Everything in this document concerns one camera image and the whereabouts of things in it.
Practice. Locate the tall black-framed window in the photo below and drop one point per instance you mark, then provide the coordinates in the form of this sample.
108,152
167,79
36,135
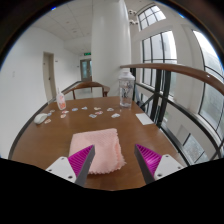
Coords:
159,56

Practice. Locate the white computer mouse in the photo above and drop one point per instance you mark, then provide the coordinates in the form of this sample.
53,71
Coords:
40,118

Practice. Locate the small printed paper card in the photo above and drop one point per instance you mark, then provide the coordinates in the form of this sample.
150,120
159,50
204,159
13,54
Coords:
99,112
47,121
74,109
110,109
115,115
52,111
65,112
63,116
84,108
49,114
97,108
93,116

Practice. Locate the glazed double door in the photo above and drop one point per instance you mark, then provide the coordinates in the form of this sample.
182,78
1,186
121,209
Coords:
86,70

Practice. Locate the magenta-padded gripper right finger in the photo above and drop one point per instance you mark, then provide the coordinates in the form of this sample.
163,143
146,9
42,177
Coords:
166,165

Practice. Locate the clear plastic shaker bottle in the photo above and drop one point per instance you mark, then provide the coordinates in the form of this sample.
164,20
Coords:
126,88

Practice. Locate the wooden handrail black railing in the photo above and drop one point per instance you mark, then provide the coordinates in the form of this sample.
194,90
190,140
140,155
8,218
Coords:
173,69

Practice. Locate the white paper sheet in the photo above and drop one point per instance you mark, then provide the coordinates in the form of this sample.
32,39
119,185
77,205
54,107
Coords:
144,119

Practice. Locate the arched window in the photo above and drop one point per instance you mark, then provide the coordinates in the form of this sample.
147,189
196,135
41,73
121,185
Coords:
151,16

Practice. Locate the green exit sign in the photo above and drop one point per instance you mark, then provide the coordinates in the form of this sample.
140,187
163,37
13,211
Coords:
87,53

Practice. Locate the white single door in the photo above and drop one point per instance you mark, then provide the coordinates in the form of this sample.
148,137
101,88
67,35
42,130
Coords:
49,76

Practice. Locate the wooden chair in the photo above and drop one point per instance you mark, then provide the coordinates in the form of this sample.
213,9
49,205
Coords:
87,85

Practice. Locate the pink towel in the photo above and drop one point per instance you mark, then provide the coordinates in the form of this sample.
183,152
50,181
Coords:
100,150

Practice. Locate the wide black-framed window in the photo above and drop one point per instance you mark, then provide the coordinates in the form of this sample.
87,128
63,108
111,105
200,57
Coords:
211,100

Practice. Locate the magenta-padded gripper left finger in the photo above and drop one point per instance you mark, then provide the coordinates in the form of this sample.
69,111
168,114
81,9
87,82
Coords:
63,167

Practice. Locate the white security camera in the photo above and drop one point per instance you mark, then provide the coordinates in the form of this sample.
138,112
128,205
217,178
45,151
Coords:
134,22
132,12

